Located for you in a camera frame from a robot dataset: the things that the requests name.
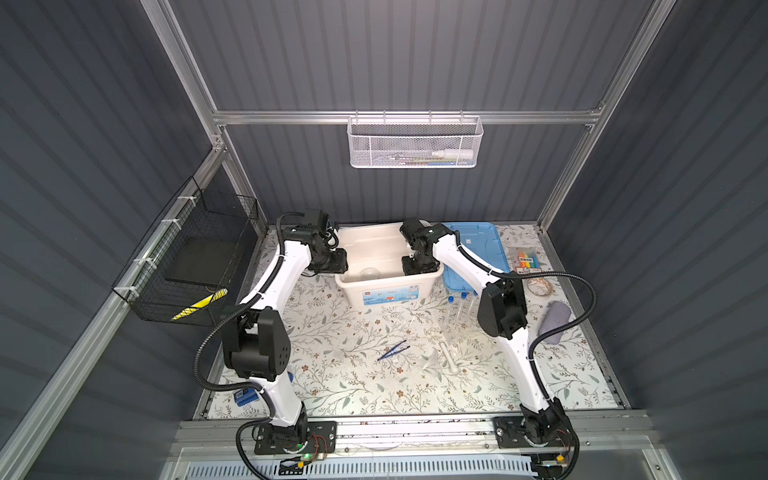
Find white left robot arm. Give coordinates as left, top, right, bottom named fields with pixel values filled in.
left=221, top=210, right=348, bottom=428

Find blue plastic box lid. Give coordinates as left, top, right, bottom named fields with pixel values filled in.
left=443, top=222, right=510, bottom=294

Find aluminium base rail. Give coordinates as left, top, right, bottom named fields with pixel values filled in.
left=168, top=410, right=659, bottom=460

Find white wire mesh basket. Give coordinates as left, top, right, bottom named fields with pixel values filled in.
left=346, top=114, right=484, bottom=169

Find colourful pH paper pack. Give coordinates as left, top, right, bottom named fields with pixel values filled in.
left=515, top=248, right=541, bottom=275

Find black wire wall basket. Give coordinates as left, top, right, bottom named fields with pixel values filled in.
left=113, top=180, right=263, bottom=326

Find white plastic storage box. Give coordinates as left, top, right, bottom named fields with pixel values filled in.
left=334, top=222, right=444, bottom=311

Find white ceramic mortar bowl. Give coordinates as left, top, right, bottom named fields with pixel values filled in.
left=360, top=267, right=381, bottom=281

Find white ceramic pestle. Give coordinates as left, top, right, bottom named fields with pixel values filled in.
left=439, top=342, right=460, bottom=375

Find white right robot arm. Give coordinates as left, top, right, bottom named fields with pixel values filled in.
left=400, top=219, right=566, bottom=446

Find clear test tube rack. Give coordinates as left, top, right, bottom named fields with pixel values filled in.
left=441, top=296, right=486, bottom=353

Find blue object at table edge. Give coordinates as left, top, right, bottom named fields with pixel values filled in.
left=233, top=387, right=261, bottom=407

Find grey oval stone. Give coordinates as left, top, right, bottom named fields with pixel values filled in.
left=538, top=301, right=572, bottom=337

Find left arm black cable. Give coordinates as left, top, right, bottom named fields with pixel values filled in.
left=193, top=211, right=307, bottom=394

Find blue capped test tube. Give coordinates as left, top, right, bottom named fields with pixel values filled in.
left=444, top=295, right=456, bottom=328
left=456, top=292, right=468, bottom=324

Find white bottle in basket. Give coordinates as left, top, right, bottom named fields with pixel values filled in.
left=429, top=149, right=475, bottom=161

